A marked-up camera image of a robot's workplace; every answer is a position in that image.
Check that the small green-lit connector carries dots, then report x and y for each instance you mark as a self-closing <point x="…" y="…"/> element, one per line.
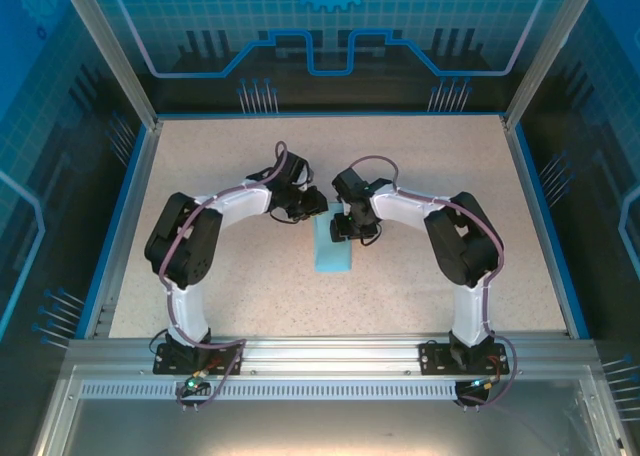
<point x="484" y="383"/>
<point x="192" y="385"/>

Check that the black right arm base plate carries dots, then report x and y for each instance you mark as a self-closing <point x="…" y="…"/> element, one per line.
<point x="432" y="361"/>

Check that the light blue paper sheet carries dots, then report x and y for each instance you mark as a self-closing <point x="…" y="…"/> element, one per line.
<point x="332" y="258"/>

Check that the aluminium frame post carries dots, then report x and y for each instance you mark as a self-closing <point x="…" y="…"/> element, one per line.
<point x="543" y="56"/>
<point x="115" y="56"/>

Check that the aluminium side rail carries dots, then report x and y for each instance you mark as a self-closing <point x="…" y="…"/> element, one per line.
<point x="540" y="226"/>
<point x="127" y="226"/>

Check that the brushed metal panel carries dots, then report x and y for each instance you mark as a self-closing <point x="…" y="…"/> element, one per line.
<point x="325" y="426"/>

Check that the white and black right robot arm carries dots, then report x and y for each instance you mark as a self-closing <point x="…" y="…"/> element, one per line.
<point x="405" y="208"/>

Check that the aluminium mounting rail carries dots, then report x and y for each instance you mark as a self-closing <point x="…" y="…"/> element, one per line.
<point x="325" y="356"/>

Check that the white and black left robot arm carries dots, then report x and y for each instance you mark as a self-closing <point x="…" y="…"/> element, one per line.
<point x="240" y="201"/>

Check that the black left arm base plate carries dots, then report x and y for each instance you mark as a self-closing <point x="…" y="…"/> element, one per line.
<point x="167" y="366"/>

